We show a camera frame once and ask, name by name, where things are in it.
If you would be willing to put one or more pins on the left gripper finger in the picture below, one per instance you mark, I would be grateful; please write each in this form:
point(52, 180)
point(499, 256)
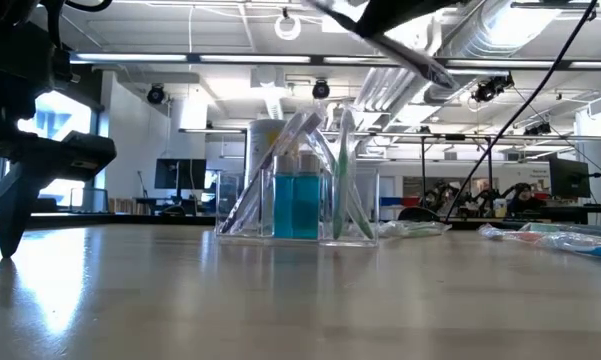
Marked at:
point(17, 210)

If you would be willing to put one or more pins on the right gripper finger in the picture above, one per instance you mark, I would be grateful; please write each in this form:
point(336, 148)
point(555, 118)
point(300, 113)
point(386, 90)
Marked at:
point(400, 15)

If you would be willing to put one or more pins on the purple toothbrush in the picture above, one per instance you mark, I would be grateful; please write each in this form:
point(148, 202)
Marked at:
point(415, 62)

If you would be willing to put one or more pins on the clear acrylic organizer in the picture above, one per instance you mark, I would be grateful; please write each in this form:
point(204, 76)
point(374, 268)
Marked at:
point(367, 200)

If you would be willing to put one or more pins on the white toothbrush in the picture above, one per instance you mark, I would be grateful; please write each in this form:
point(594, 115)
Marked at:
point(260, 172)

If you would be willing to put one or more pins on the blue mouthwash bottle white cap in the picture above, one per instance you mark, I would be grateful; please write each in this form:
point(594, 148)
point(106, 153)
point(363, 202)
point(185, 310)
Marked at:
point(307, 210)
point(284, 210)

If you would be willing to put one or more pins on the orange toothbrush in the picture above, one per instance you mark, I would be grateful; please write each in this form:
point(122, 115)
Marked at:
point(510, 235)

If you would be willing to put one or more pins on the blue toothbrush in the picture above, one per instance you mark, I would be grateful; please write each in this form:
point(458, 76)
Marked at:
point(590, 249)

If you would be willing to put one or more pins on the long ceiling light bar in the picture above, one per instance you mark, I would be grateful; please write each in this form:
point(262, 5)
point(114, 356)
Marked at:
point(130, 57)

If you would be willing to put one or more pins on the red storage bin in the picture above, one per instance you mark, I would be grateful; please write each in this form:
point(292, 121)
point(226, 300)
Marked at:
point(412, 201)

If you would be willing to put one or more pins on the blue storage bin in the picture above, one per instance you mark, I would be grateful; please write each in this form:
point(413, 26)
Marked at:
point(391, 201)

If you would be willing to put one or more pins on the background black robot arms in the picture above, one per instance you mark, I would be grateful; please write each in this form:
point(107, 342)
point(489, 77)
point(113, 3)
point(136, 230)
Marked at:
point(450, 197)

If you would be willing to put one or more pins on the round black chair back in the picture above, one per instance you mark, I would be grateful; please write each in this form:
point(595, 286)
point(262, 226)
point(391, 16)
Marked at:
point(417, 215)

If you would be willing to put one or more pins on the person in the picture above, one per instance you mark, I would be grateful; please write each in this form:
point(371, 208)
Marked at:
point(525, 200)

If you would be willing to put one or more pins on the black desk monitor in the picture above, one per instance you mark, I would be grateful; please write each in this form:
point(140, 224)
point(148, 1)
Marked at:
point(569, 177)

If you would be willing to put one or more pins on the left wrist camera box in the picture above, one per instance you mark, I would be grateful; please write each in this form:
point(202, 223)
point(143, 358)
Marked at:
point(87, 155)

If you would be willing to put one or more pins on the black aluminium table frame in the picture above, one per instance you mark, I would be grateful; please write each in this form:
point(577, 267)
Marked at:
point(130, 219)

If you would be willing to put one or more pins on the black wall monitor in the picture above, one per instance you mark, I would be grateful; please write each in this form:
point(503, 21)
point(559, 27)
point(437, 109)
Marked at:
point(180, 173)

